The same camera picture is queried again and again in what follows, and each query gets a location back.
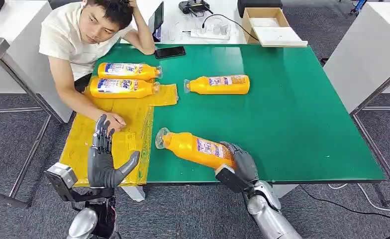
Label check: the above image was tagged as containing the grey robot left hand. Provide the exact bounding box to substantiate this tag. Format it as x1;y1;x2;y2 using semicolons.
87;114;141;189

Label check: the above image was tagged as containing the person's right hand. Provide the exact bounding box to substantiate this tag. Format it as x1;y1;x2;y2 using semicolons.
100;112;127;133

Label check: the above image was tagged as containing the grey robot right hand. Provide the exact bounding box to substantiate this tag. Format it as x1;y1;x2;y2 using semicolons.
219;141;260;183

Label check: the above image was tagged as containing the orange drink bottle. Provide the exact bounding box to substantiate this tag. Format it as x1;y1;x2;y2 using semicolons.
97;62;164;81
155;127;237;171
89;77;161;99
183;74;251;96

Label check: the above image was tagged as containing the large yellow plastic sheet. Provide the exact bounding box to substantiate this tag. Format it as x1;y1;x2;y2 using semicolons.
59;86;155;188

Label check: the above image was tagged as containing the black upright tablet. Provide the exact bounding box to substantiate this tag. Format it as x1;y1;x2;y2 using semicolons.
152;1;165;43

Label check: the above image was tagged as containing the white desk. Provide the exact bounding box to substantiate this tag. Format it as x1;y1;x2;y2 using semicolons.
120;0;249;45

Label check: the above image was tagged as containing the small yellow plastic sheet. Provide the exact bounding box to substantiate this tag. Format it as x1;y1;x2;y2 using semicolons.
148;84;179;107

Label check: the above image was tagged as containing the green table mat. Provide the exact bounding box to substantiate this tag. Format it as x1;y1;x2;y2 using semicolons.
93;43;386;184

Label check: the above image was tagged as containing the black remote controller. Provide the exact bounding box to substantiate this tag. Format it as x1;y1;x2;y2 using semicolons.
178;0;213;16

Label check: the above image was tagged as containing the black smartphone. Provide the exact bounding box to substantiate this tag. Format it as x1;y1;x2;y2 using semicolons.
154;45;187;60

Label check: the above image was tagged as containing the person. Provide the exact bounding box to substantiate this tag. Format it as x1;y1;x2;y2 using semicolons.
38;0;156;133

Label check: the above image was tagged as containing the white power strip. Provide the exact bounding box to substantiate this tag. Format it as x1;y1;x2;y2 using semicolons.
190;24;231;41

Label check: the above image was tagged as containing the brown cardboard box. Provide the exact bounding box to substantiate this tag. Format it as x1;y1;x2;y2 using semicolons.
240;7;291;45

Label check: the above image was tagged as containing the white side table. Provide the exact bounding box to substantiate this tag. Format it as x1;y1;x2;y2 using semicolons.
0;0;74;124
323;1;390;114

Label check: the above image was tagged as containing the black bag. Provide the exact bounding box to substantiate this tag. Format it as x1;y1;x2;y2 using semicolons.
237;0;284;18

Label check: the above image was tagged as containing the white flat board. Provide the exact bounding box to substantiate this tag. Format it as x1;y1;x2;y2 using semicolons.
252;26;309;48

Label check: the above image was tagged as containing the blue floor stand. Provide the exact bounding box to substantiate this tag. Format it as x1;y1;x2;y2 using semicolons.
349;0;368;16

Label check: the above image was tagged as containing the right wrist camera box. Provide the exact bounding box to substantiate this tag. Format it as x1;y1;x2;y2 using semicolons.
214;164;254;194

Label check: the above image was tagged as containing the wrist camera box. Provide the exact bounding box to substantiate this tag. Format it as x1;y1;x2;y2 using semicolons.
214;164;254;194
45;162;79;203

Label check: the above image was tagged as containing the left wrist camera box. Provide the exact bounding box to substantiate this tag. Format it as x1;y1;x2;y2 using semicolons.
45;162;79;203

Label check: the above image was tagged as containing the black power cable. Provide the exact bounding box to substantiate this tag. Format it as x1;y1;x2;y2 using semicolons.
201;13;260;42

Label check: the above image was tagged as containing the black floor cable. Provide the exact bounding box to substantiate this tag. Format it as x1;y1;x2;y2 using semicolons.
298;184;390;226

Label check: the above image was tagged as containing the white floor cable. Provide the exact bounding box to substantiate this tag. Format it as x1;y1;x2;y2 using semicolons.
328;182;390;213

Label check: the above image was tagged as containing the steel table frame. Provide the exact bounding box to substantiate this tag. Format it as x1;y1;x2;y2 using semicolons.
349;62;390;209

